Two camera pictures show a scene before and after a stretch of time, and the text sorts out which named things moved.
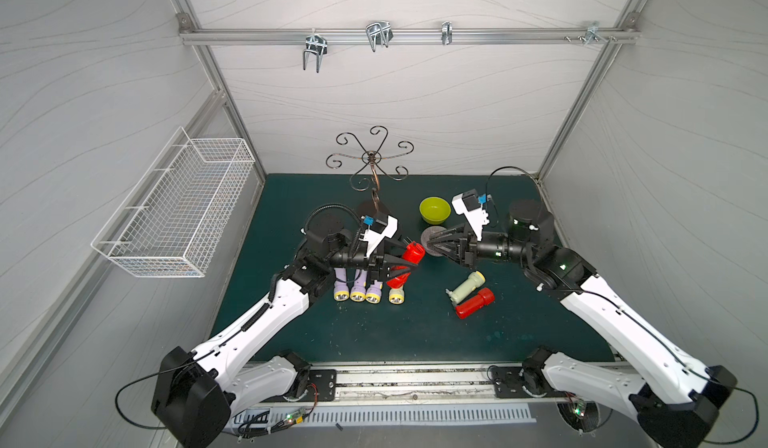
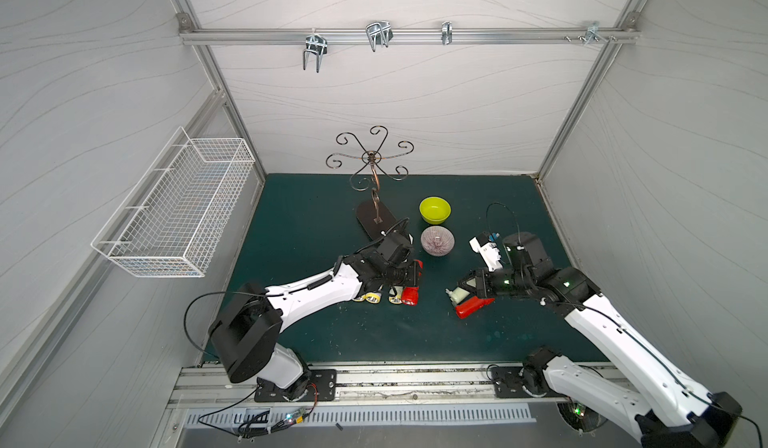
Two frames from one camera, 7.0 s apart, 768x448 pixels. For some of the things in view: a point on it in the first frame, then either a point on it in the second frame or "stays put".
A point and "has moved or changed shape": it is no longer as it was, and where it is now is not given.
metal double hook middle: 379,33 stays put
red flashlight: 413,253 has moved or changed shape
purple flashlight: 374,292 stays put
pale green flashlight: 396,296 stays put
